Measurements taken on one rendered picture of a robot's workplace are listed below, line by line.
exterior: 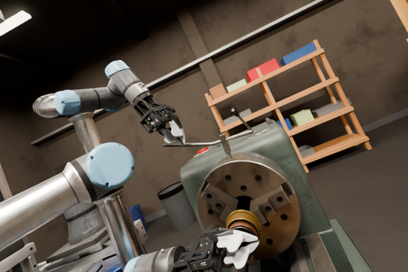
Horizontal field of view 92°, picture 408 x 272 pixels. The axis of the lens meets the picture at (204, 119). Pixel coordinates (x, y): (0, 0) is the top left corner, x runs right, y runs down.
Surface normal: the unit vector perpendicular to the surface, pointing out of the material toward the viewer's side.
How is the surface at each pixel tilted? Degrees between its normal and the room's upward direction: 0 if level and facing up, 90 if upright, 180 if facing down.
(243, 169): 90
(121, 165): 89
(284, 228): 90
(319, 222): 90
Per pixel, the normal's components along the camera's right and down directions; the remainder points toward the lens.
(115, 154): 0.66, -0.36
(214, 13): -0.13, -0.02
